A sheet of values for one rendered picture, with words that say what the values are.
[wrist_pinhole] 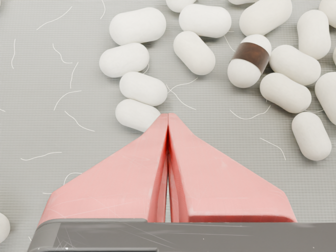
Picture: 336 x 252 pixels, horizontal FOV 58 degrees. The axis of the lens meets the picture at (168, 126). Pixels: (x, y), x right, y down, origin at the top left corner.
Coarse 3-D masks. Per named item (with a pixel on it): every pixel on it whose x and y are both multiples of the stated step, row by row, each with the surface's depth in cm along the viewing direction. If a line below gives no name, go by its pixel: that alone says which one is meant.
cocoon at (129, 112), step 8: (120, 104) 19; (128, 104) 19; (136, 104) 19; (144, 104) 19; (120, 112) 19; (128, 112) 19; (136, 112) 19; (144, 112) 19; (152, 112) 19; (120, 120) 19; (128, 120) 19; (136, 120) 19; (144, 120) 19; (152, 120) 19; (136, 128) 19; (144, 128) 19
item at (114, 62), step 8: (112, 48) 20; (120, 48) 20; (128, 48) 19; (136, 48) 19; (144, 48) 20; (104, 56) 19; (112, 56) 19; (120, 56) 19; (128, 56) 19; (136, 56) 19; (144, 56) 20; (104, 64) 19; (112, 64) 19; (120, 64) 19; (128, 64) 19; (136, 64) 20; (144, 64) 20; (104, 72) 20; (112, 72) 20; (120, 72) 20
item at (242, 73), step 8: (248, 40) 19; (256, 40) 19; (264, 40) 19; (264, 48) 19; (232, 64) 19; (240, 64) 19; (248, 64) 19; (232, 72) 19; (240, 72) 19; (248, 72) 19; (256, 72) 19; (232, 80) 20; (240, 80) 19; (248, 80) 19; (256, 80) 19
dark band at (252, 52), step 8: (240, 48) 19; (248, 48) 19; (256, 48) 19; (232, 56) 20; (240, 56) 19; (248, 56) 19; (256, 56) 19; (264, 56) 19; (256, 64) 19; (264, 64) 19
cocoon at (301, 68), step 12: (276, 48) 20; (288, 48) 19; (276, 60) 20; (288, 60) 19; (300, 60) 19; (312, 60) 19; (276, 72) 20; (288, 72) 20; (300, 72) 19; (312, 72) 19
